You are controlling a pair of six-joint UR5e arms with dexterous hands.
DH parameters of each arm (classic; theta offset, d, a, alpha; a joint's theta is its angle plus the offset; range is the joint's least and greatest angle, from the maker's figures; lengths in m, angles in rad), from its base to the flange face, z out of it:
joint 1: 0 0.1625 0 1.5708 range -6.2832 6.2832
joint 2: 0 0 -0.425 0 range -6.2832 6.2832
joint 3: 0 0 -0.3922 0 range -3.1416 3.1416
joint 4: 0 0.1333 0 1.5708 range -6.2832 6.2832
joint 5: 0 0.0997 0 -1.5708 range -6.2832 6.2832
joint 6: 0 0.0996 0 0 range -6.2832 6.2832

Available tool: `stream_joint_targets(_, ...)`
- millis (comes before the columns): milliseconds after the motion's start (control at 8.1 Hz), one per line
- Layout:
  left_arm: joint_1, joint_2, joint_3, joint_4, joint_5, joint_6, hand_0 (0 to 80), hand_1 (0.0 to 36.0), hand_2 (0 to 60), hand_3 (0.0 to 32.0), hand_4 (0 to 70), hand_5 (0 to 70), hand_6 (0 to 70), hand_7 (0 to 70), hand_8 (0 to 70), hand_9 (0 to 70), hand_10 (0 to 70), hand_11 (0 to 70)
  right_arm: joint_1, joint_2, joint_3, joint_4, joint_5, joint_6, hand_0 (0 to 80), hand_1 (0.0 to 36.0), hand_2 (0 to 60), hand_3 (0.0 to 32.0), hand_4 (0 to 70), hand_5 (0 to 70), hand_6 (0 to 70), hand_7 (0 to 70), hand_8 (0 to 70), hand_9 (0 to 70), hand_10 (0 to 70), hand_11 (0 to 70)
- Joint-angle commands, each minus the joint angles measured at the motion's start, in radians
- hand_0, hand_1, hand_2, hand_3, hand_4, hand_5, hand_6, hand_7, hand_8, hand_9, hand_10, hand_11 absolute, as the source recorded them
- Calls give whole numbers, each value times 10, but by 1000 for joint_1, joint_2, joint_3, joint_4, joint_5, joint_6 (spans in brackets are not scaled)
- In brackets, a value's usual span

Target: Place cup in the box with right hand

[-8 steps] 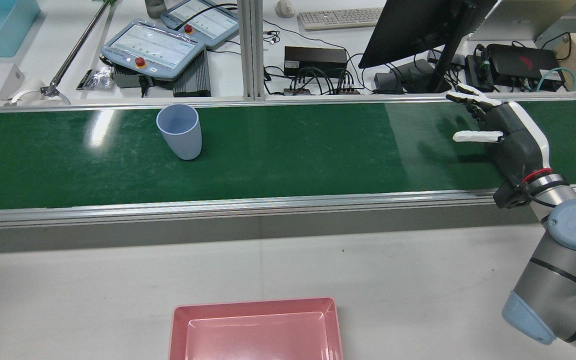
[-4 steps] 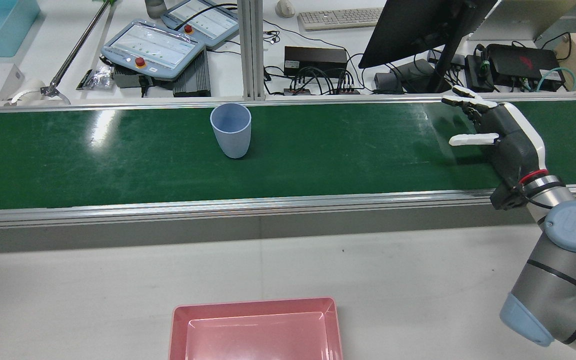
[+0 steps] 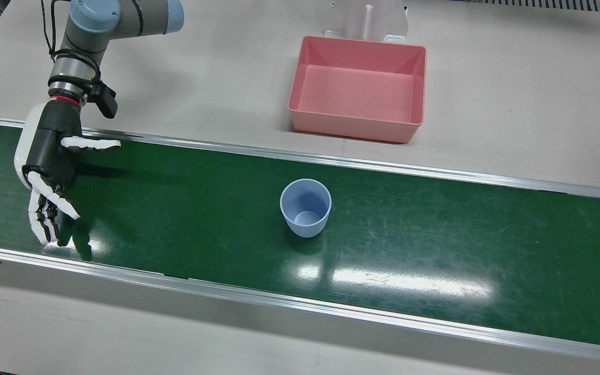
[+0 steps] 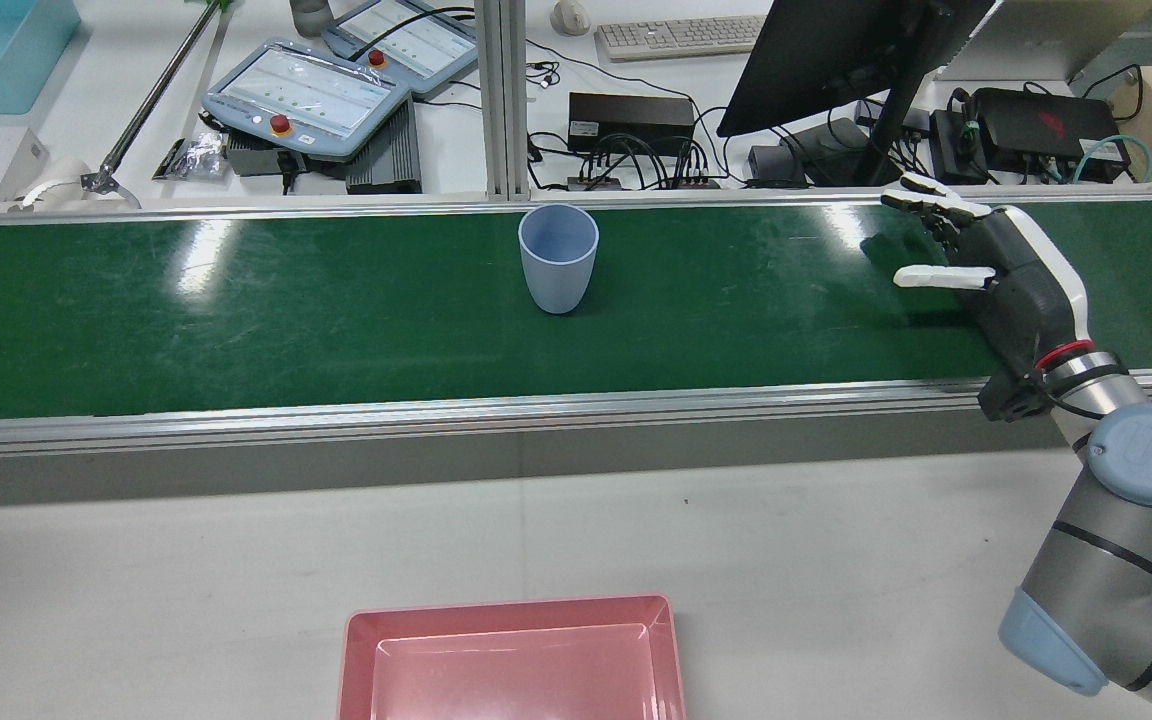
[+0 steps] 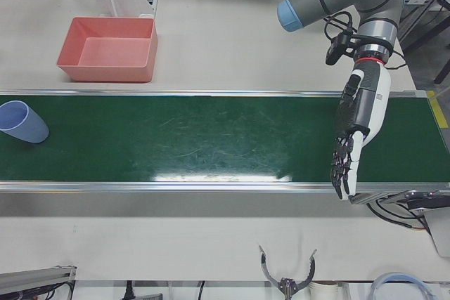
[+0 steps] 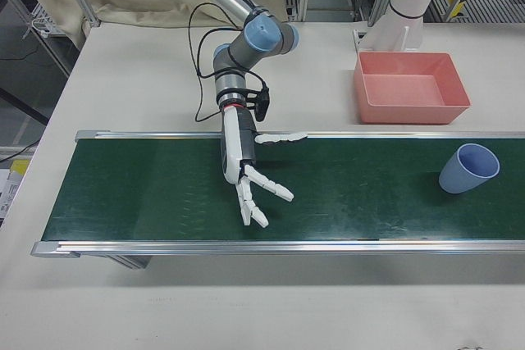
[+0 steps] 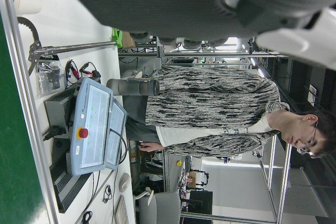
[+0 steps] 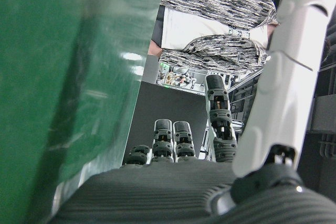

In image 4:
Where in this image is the teal cable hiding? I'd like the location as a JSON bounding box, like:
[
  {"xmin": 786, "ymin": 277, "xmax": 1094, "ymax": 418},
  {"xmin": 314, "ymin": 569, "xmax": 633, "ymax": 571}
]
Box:
[{"xmin": 1074, "ymin": 134, "xmax": 1135, "ymax": 183}]

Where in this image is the white keyboard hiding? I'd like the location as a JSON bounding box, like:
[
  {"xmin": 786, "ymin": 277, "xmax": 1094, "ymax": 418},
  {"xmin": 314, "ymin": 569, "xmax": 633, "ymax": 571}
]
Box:
[{"xmin": 594, "ymin": 14, "xmax": 772, "ymax": 63}]

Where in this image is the small teach pendant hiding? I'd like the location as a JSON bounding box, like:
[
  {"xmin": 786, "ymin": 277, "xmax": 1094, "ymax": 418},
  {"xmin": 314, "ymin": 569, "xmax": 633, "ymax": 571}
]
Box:
[{"xmin": 321, "ymin": 0, "xmax": 482, "ymax": 99}]

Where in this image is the metal reacher grabber stick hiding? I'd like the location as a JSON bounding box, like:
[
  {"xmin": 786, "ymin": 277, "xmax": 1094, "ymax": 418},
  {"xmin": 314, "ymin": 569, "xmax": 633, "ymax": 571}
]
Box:
[{"xmin": 9, "ymin": 0, "xmax": 229, "ymax": 214}]

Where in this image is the green belt conveyor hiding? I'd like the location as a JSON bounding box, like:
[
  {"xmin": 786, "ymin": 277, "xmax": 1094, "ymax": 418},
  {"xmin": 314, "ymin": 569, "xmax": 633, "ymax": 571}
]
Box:
[{"xmin": 0, "ymin": 185, "xmax": 1152, "ymax": 511}]

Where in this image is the black mini computer red logo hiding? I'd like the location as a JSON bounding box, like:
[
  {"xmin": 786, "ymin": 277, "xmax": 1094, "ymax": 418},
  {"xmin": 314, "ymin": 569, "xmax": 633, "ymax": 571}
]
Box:
[{"xmin": 971, "ymin": 87, "xmax": 1127, "ymax": 166}]

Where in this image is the black computer monitor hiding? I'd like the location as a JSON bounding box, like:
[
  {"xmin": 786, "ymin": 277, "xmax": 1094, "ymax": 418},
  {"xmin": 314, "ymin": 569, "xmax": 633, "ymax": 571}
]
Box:
[{"xmin": 716, "ymin": 0, "xmax": 997, "ymax": 188}]

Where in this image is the white paper roll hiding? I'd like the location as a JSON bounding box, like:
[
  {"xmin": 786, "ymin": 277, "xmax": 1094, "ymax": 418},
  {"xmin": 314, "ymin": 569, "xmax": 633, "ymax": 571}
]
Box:
[{"xmin": 21, "ymin": 158, "xmax": 94, "ymax": 206}]

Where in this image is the white small carton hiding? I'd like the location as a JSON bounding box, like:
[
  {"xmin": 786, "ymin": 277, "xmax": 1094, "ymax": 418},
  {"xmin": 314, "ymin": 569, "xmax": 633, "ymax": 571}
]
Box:
[{"xmin": 0, "ymin": 128, "xmax": 49, "ymax": 201}]

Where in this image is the large teach pendant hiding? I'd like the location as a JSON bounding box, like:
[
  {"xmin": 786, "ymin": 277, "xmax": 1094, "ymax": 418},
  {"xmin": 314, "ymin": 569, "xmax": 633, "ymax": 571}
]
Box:
[{"xmin": 201, "ymin": 37, "xmax": 414, "ymax": 163}]

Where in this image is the silver laptop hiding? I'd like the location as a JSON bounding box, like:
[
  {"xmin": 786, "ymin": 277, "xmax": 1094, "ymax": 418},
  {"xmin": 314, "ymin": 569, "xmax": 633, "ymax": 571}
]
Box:
[{"xmin": 936, "ymin": 0, "xmax": 1152, "ymax": 83}]

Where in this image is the grey cup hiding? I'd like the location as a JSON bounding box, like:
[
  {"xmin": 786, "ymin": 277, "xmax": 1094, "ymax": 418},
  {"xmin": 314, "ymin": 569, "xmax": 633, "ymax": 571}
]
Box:
[{"xmin": 289, "ymin": 0, "xmax": 334, "ymax": 37}]

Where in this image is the black finned controller box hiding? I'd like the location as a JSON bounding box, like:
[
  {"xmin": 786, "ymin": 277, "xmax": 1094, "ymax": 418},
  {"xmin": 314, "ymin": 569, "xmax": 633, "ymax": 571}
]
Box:
[{"xmin": 346, "ymin": 97, "xmax": 424, "ymax": 194}]

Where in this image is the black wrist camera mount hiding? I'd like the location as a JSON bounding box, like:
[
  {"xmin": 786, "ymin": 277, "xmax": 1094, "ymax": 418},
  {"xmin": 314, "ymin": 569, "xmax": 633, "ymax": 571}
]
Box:
[{"xmin": 978, "ymin": 365, "xmax": 1049, "ymax": 423}]

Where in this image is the right robot dexterous hand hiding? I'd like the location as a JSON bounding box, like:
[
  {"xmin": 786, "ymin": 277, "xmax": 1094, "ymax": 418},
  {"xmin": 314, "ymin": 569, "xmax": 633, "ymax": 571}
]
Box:
[{"xmin": 881, "ymin": 172, "xmax": 1095, "ymax": 373}]

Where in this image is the aluminium profile post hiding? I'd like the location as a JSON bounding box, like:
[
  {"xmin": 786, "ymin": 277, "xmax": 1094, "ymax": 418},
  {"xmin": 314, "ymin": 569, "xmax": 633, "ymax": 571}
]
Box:
[{"xmin": 474, "ymin": 0, "xmax": 529, "ymax": 201}]

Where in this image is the black usb hub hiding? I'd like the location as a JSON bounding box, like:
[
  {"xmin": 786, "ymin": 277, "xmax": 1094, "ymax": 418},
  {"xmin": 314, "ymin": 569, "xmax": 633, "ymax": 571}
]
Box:
[{"xmin": 566, "ymin": 174, "xmax": 723, "ymax": 192}]

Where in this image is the light blue plastic cup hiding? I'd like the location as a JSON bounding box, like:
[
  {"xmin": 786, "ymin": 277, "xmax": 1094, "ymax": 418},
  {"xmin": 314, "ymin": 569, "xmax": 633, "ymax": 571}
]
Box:
[{"xmin": 518, "ymin": 204, "xmax": 600, "ymax": 315}]

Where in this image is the black power supply box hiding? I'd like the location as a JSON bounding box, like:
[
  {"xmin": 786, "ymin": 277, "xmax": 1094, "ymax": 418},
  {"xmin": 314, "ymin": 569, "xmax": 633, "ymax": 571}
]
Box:
[{"xmin": 568, "ymin": 92, "xmax": 695, "ymax": 156}]

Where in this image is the pink plastic box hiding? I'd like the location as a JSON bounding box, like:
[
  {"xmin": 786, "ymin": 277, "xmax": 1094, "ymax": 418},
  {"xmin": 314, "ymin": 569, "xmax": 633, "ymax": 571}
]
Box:
[{"xmin": 338, "ymin": 594, "xmax": 687, "ymax": 720}]

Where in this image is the clear bag of screws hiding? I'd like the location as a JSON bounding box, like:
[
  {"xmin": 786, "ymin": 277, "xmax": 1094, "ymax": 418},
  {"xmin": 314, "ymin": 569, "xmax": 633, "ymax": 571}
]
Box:
[{"xmin": 153, "ymin": 130, "xmax": 230, "ymax": 183}]

